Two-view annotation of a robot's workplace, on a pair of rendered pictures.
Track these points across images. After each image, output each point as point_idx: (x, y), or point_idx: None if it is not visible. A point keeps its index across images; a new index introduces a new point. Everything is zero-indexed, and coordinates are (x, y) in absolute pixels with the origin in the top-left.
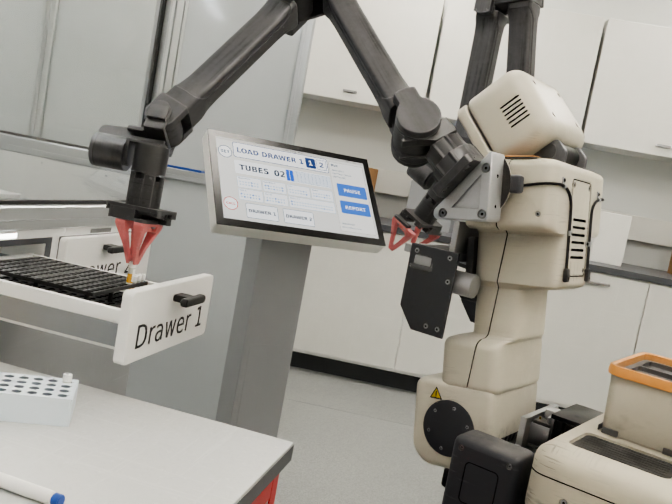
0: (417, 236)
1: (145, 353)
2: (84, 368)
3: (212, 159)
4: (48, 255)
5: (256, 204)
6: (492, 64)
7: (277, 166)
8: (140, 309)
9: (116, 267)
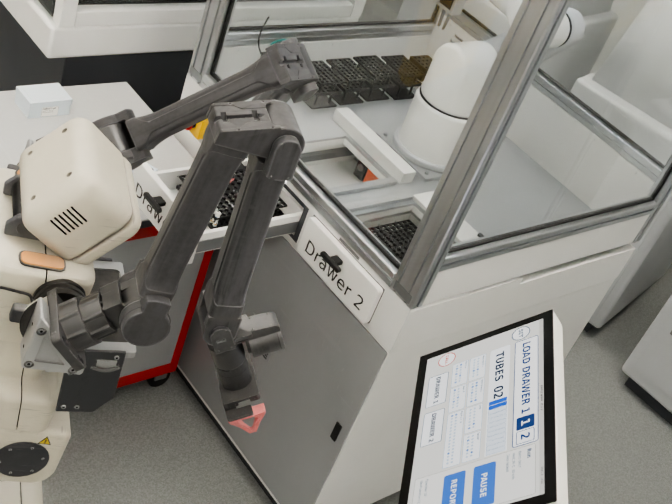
0: (255, 421)
1: (141, 207)
2: (315, 342)
3: (505, 327)
4: (303, 218)
5: (447, 381)
6: (234, 209)
7: (510, 387)
8: (139, 173)
9: (346, 289)
